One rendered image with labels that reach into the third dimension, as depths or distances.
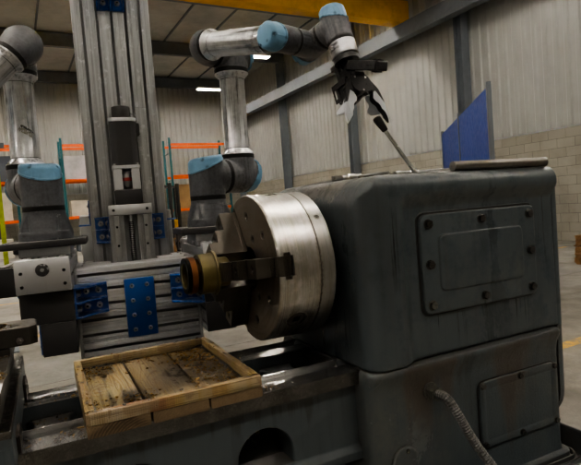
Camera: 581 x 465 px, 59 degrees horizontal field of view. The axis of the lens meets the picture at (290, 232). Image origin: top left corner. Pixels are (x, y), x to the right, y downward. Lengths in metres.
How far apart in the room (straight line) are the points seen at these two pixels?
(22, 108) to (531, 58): 12.11
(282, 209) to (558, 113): 11.70
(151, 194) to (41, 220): 0.39
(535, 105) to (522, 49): 1.33
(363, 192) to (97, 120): 1.09
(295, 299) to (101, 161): 1.02
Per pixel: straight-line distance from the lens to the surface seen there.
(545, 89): 12.81
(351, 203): 1.01
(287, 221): 1.01
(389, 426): 1.11
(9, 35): 1.74
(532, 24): 13.26
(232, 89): 1.80
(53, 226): 1.62
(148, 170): 1.83
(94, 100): 1.86
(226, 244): 1.11
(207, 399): 0.94
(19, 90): 1.83
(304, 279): 0.99
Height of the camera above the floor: 1.21
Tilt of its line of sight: 3 degrees down
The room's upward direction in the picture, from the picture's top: 4 degrees counter-clockwise
